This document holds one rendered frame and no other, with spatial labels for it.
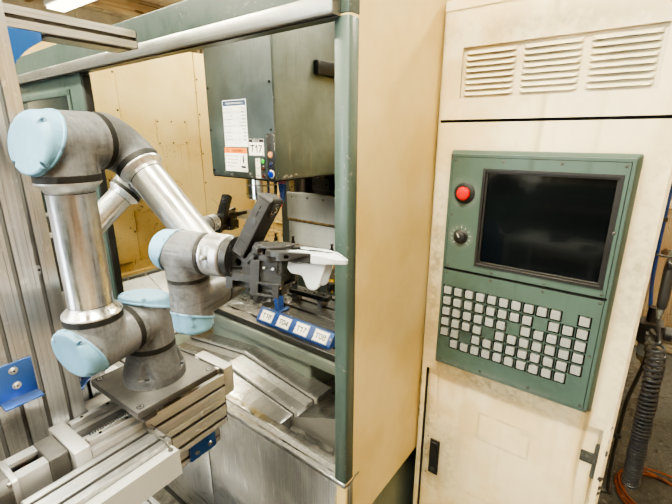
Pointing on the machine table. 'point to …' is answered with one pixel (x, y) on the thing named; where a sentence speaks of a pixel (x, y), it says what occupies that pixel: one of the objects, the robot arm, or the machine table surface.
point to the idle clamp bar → (311, 296)
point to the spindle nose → (259, 188)
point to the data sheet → (235, 123)
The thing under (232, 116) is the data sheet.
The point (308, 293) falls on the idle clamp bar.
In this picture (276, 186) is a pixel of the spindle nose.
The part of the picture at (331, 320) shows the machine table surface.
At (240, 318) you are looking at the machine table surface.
